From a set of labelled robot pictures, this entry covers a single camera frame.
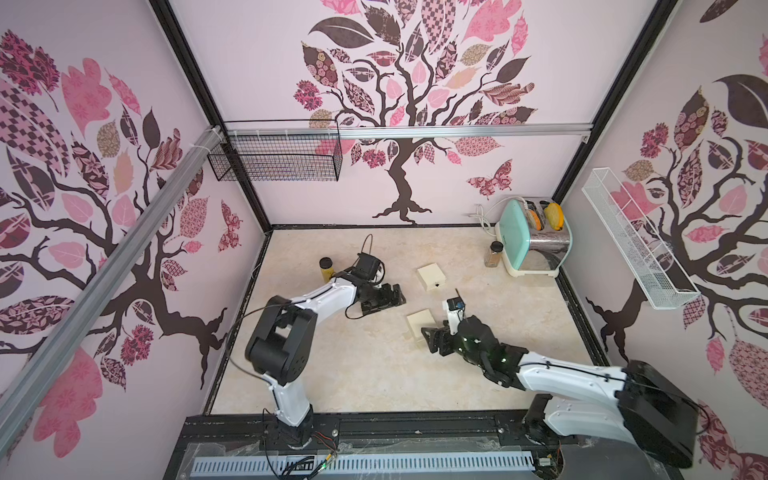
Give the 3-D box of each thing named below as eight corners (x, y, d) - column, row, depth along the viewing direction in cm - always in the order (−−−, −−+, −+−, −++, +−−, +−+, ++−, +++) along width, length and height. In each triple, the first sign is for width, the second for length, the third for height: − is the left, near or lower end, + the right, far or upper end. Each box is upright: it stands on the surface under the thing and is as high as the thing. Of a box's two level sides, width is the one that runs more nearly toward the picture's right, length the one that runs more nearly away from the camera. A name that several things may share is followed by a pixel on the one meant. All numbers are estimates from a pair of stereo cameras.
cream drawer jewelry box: (427, 291, 102) (427, 287, 100) (416, 273, 107) (416, 268, 105) (446, 284, 104) (447, 280, 102) (434, 266, 109) (435, 262, 107)
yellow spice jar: (325, 288, 108) (318, 265, 97) (327, 279, 111) (320, 256, 100) (336, 288, 108) (330, 265, 97) (337, 279, 111) (331, 256, 100)
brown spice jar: (486, 267, 109) (492, 253, 102) (483, 255, 112) (488, 240, 106) (499, 267, 108) (506, 253, 102) (495, 255, 112) (501, 240, 106)
